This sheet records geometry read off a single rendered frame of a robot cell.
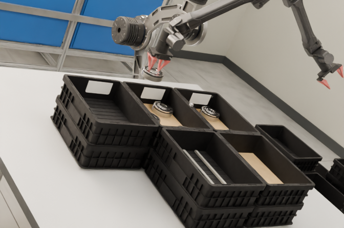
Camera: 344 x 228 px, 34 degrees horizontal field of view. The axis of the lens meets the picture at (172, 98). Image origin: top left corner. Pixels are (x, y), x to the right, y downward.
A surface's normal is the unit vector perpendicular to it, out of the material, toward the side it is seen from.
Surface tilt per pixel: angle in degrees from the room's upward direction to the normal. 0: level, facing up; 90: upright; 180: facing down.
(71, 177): 0
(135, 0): 90
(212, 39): 90
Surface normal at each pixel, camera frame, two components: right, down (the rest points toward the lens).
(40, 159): 0.36, -0.86
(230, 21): 0.53, 0.51
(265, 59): -0.77, -0.05
